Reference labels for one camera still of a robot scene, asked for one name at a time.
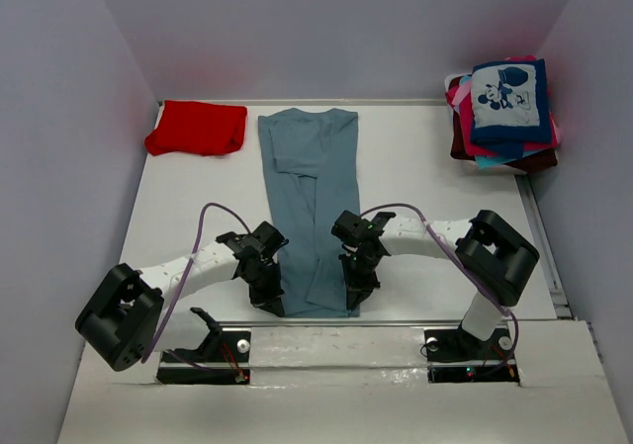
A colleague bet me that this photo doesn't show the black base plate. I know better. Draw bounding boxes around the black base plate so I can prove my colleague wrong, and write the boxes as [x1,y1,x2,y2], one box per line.
[420,327,520,384]
[156,310,251,386]

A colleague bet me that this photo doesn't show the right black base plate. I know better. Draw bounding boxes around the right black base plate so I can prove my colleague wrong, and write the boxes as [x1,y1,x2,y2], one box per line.
[420,327,520,384]

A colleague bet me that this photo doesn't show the navy cartoon mouse t-shirt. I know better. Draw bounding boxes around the navy cartoon mouse t-shirt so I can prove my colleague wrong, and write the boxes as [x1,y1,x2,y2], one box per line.
[470,58,554,157]

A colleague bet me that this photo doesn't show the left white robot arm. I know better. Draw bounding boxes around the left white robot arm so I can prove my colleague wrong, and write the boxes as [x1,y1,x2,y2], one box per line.
[75,222,288,372]

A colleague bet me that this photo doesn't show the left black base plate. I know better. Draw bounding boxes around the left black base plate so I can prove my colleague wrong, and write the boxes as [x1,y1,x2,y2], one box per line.
[156,310,251,386]

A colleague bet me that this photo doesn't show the folded red t-shirt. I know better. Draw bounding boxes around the folded red t-shirt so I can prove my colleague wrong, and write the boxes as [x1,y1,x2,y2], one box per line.
[144,100,247,156]

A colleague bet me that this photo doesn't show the dark maroon folded t-shirt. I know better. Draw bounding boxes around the dark maroon folded t-shirt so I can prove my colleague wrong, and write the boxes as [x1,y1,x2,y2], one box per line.
[450,113,558,175]

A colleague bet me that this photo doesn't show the grey-blue t-shirt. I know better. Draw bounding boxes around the grey-blue t-shirt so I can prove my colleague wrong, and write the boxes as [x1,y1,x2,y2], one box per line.
[257,108,360,318]

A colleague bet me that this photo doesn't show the teal folded t-shirt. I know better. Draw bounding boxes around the teal folded t-shirt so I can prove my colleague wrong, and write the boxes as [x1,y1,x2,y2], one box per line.
[475,151,524,169]

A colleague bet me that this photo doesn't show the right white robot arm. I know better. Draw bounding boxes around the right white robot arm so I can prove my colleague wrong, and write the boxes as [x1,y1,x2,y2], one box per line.
[331,210,540,363]

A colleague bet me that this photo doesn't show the pink folded t-shirt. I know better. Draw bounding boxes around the pink folded t-shirt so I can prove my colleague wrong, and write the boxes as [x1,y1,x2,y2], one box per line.
[445,74,560,159]

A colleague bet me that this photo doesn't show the white foam front board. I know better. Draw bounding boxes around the white foam front board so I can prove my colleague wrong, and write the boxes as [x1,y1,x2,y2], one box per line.
[59,321,627,443]

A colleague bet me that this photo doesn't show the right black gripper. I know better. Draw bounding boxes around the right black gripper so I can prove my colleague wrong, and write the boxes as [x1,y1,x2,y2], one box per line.
[338,249,382,309]

